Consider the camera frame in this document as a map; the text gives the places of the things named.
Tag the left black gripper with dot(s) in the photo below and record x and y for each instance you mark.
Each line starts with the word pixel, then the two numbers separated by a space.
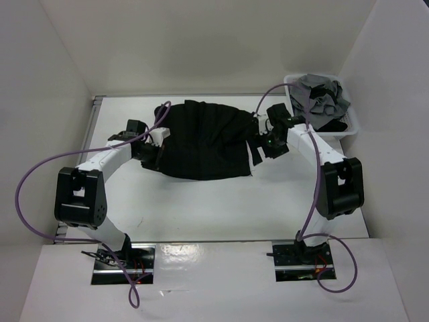
pixel 154 164

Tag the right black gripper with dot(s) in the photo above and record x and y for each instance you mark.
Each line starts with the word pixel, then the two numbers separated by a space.
pixel 260 140

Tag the black skirt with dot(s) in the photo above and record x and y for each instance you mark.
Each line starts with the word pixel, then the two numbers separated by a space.
pixel 207 141

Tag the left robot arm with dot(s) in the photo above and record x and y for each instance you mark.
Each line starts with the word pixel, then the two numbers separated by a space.
pixel 81 200

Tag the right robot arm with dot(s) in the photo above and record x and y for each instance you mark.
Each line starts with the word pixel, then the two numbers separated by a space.
pixel 339 186

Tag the black garment in basket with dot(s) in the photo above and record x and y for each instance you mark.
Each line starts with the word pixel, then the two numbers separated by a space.
pixel 335 126

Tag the white plastic basket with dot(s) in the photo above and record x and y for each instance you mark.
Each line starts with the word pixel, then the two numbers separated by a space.
pixel 349 118

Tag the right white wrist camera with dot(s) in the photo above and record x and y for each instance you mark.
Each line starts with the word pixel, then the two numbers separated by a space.
pixel 264 126

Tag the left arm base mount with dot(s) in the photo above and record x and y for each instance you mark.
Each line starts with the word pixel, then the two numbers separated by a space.
pixel 140 267

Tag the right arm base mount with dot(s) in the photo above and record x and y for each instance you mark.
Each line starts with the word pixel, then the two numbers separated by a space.
pixel 294 261

